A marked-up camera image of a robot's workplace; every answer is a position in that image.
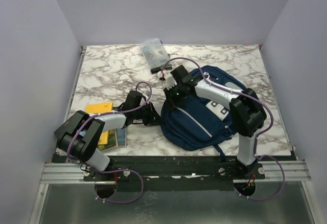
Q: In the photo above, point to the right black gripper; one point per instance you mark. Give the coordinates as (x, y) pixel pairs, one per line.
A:
(168, 94)

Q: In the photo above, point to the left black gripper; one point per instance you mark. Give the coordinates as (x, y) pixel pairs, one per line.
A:
(156, 119)

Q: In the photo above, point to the navy blue student backpack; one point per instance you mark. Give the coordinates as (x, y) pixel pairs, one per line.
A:
(194, 124)

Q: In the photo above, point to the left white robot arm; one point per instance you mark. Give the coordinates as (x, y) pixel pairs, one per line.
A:
(80, 134)

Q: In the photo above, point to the blue landscape book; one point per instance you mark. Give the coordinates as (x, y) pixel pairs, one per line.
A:
(121, 137)

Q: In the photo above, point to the clear plastic pencil case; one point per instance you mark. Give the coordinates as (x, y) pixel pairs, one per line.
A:
(154, 53)

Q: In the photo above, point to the green yellow book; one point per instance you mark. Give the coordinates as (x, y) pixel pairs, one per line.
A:
(107, 141)

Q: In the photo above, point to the yellow notebook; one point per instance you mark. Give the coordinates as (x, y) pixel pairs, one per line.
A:
(99, 108)

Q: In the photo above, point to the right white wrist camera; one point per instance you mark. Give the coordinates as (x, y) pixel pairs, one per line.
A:
(169, 80)

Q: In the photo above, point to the black metal base rail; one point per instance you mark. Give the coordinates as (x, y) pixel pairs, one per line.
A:
(165, 173)

